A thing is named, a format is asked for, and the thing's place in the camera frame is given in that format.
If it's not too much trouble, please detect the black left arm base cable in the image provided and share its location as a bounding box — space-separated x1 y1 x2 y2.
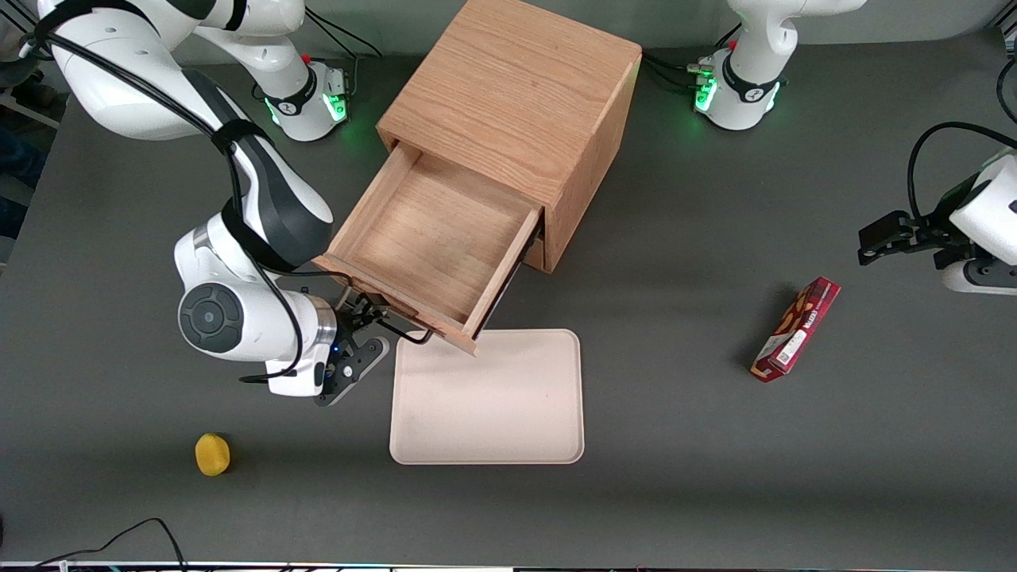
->
644 24 744 90

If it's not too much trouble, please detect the black right arm base cable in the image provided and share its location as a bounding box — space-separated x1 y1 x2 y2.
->
304 12 385 100

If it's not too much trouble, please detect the red tartan cookie box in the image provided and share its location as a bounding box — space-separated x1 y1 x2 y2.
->
750 276 842 384

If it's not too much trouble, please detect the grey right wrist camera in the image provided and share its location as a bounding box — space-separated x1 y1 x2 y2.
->
314 338 391 408

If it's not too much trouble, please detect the black metal drawer handle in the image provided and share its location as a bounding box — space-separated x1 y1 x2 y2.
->
373 306 435 346

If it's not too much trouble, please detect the beige plastic tray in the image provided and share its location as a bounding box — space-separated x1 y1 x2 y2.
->
389 329 586 466

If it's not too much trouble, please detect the thin black table-edge cable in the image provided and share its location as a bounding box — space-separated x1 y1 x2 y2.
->
32 518 188 572

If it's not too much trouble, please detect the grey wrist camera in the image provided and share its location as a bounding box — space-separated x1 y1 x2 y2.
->
943 258 1017 296
314 338 391 408

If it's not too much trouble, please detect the black arm base cable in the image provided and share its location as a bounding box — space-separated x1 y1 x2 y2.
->
644 24 744 90
304 12 385 100

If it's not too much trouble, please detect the black left wrist cable loop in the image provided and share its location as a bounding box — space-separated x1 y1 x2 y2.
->
908 122 1017 225

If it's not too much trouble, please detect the wooden drawer cabinet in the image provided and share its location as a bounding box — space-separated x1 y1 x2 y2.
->
376 0 643 275

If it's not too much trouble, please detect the yellow lemon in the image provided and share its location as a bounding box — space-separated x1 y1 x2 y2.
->
195 433 232 477

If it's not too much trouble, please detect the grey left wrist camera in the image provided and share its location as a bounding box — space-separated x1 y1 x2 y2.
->
943 258 1017 296

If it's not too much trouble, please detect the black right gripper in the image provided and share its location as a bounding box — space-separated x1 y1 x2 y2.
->
335 292 390 350

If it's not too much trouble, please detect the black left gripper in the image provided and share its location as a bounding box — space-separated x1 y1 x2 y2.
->
858 176 990 271

